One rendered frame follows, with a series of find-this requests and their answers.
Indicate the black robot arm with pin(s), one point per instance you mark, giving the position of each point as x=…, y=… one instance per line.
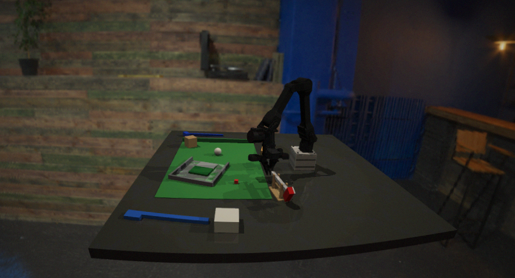
x=272, y=119

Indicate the green flat mat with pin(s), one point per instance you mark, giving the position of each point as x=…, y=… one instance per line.
x=252, y=184

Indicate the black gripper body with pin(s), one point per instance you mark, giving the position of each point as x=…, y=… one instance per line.
x=256, y=157

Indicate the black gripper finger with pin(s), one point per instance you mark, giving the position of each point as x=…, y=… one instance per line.
x=272, y=163
x=265, y=165

